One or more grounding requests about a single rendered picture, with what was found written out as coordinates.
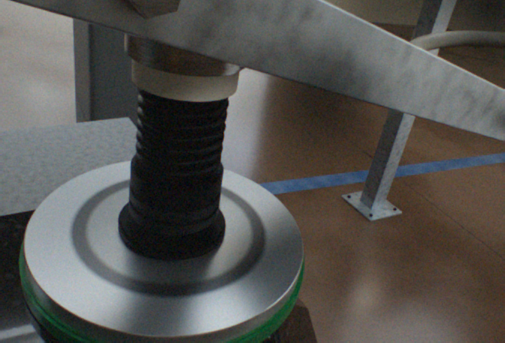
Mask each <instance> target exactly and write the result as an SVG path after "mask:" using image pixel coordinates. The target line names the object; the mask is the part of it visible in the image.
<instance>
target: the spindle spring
mask: <svg viewBox="0 0 505 343"><path fill-rule="evenodd" d="M138 92H139V93H140V95H139V96H138V105H139V108H138V110H137V113H138V122H137V128H138V130H137V134H135V137H137V140H138V141H137V144H135V150H136V151H137V152H135V161H137V164H138V166H139V167H140V168H141V169H142V170H144V171H145V172H147V173H149V174H151V175H152V176H155V177H158V178H164V179H169V180H190V179H196V178H201V177H204V176H206V175H208V174H210V173H211V172H213V171H214V170H215V169H216V168H218V166H219V164H220V160H221V153H222V151H223V142H224V138H225V133H224V132H225V128H226V124H225V122H226V119H227V115H228V112H227V109H228V106H229V100H228V98H225V99H220V100H215V101H205V102H192V101H183V100H176V99H168V98H164V97H161V96H156V95H154V94H152V93H148V92H146V91H144V90H142V89H141V88H140V87H138ZM158 105H159V106H162V107H166V108H161V107H159V106H158ZM167 108H174V109H183V110H197V109H203V110H199V111H176V110H171V109H167ZM205 108H206V109H205ZM157 118H158V119H161V120H158V119H157ZM162 120H168V121H174V122H182V123H171V122H166V121H162ZM202 121H205V122H202ZM194 122H201V123H194ZM157 129H158V130H160V131H162V132H167V133H171V134H178V135H170V134H166V133H162V132H160V131H158V130H157ZM194 134H199V135H194ZM157 142H158V143H157ZM160 143H161V144H160ZM164 144H168V145H173V147H168V146H167V145H164ZM195 145H198V146H197V147H195ZM161 155H162V156H161ZM168 156H172V157H168ZM173 157H189V158H173ZM170 168H172V169H170ZM178 169H182V170H178Z"/></svg>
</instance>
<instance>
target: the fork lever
mask: <svg viewBox="0 0 505 343"><path fill-rule="evenodd" d="M10 1H13V2H18V3H20V4H21V5H26V6H29V7H32V8H37V9H41V10H43V11H48V12H52V13H55V14H59V15H62V16H67V17H68V18H71V19H74V20H79V21H83V22H85V23H90V24H94V25H97V26H101V27H105V28H107V29H112V30H116V31H118V32H121V33H124V34H127V35H132V36H135V37H139V38H143V39H146V40H149V41H155V42H157V43H160V44H166V45H168V46H169V47H173V48H177V49H180V50H185V51H188V52H190V53H196V54H199V55H202V56H206V57H210V58H214V59H218V60H219V61H221V62H227V63H230V64H232V65H238V66H241V67H244V68H248V69H252V70H255V71H260V72H263V73H266V74H269V75H271V76H274V77H280V78H282V79H286V80H290V81H294V82H297V83H302V84H304V85H308V86H311V87H315V88H319V90H324V91H327V92H330V93H336V94H338V95H342V96H346V97H349V98H353V99H358V100H360V101H363V102H369V104H372V105H377V106H380V107H384V108H388V109H391V110H395V111H400V112H402V113H405V114H411V115H413V116H417V117H419V118H422V119H425V120H430V121H433V122H435V123H441V124H444V125H447V126H452V127H455V128H458V129H463V130H467V131H469V132H472V133H474V134H477V135H483V136H485V137H489V138H494V139H497V140H500V141H505V90H503V88H501V87H499V86H497V85H495V84H493V83H490V82H488V81H486V80H484V79H482V78H480V77H477V76H476V75H474V74H473V73H471V72H469V71H467V70H465V69H463V68H460V67H458V66H457V65H454V64H452V63H451V62H447V61H446V60H445V59H443V58H441V57H439V56H437V55H434V54H433V53H430V52H428V51H427V50H424V49H422V48H419V47H417V46H416V45H415V44H412V43H410V42H409V41H405V40H404V39H402V38H399V37H398V36H396V35H393V34H391V33H389V32H388V31H386V30H385V29H382V28H380V27H379V26H375V25H374V24H372V23H369V22H368V21H366V20H363V19H361V18H359V17H358V16H356V15H354V14H352V13H350V12H348V11H345V10H344V9H342V8H339V7H338V6H336V5H333V4H331V3H330V2H328V1H326V0H10Z"/></svg>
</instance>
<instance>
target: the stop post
mask: <svg viewBox="0 0 505 343"><path fill-rule="evenodd" d="M455 3H456V0H424V2H423V6H422V9H421V10H420V12H419V16H418V19H417V22H416V27H415V29H414V33H413V36H412V39H411V40H413V39H415V38H418V37H422V36H424V35H429V34H433V33H439V32H446V27H447V25H448V22H449V19H451V16H452V12H453V9H454V7H455ZM414 120H415V116H413V115H411V114H405V113H402V112H400V111H395V110H391V109H389V110H388V113H387V116H386V121H385V123H384V126H383V130H382V133H381V136H380V140H379V143H377V146H376V150H375V153H374V155H373V161H372V163H371V166H370V170H369V172H368V176H367V180H366V183H365V185H364V187H363V190H362V191H361V192H357V193H350V194H346V195H342V196H341V197H342V198H343V199H344V200H345V201H346V202H348V204H349V205H351V206H352V207H353V208H354V209H355V210H356V211H358V212H359V213H360V214H361V215H362V216H363V217H365V218H366V219H367V220H368V221H369V222H372V221H375V220H381V219H385V218H387V217H390V216H394V215H397V214H401V213H402V211H400V210H399V209H397V208H396V207H395V206H394V205H392V204H390V202H389V201H387V200H386V197H387V195H388V193H389V188H390V186H391V183H392V180H394V177H395V172H396V171H397V168H398V164H399V162H400V158H401V155H402V153H403V150H404V147H405V144H406V141H407V139H408V137H409V134H410V130H411V128H412V125H413V121H414Z"/></svg>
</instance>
